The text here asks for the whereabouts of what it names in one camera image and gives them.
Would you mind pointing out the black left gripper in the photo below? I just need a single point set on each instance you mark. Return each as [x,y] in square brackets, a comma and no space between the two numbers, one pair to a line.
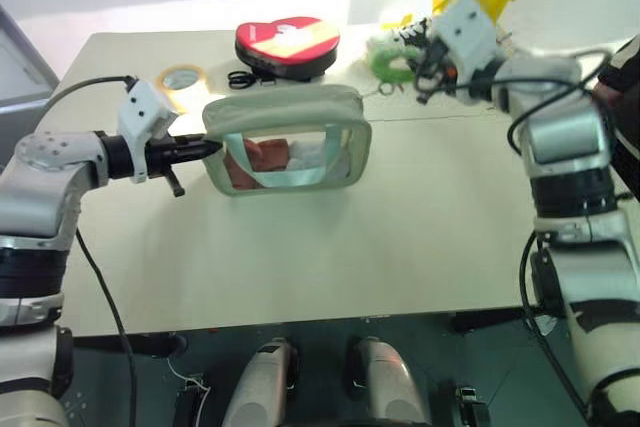
[159,154]

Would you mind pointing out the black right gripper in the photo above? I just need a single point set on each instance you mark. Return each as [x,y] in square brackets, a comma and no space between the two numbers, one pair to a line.
[442,69]

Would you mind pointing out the red cloth inside pouch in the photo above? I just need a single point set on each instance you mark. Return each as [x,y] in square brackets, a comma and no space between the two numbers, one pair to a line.
[252,164]

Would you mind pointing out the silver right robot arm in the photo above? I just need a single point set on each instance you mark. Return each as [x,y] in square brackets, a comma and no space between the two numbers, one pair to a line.
[570,147]

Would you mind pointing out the silver robot leg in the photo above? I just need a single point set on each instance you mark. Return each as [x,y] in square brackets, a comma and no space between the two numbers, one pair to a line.
[260,382]
[390,382]

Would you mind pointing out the green pouch with clear window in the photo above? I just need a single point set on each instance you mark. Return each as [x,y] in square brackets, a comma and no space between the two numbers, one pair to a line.
[285,107]

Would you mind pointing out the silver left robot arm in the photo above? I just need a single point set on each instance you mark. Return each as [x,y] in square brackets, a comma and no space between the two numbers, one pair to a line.
[45,182]

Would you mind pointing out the red heart-shaped case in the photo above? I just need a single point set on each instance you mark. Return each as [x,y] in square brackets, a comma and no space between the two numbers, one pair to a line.
[287,39]

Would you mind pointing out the person in dark clothing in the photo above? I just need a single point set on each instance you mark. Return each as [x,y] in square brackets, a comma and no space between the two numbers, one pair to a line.
[622,112]

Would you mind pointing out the black table frame bar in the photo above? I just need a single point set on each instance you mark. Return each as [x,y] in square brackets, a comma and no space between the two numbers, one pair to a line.
[130,344]
[490,319]

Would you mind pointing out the white black-laced small shoe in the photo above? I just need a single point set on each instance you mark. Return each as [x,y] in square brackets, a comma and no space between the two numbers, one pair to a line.
[400,34]

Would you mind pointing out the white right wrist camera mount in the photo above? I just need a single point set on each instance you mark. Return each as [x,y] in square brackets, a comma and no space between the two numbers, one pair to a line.
[470,29]

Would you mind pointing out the white item inside pouch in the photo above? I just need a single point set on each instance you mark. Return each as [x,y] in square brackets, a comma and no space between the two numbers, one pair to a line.
[310,159]

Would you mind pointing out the grey cabinet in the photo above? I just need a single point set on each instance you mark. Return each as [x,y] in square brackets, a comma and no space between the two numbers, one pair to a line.
[20,82]

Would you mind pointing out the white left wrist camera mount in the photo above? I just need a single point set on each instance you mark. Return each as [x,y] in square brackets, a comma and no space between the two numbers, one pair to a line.
[145,109]

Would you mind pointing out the yellow tape roll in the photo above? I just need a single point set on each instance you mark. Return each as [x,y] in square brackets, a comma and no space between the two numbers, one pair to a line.
[166,83]

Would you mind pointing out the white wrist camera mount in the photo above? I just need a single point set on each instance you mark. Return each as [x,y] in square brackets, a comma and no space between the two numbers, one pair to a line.
[470,29]
[145,109]

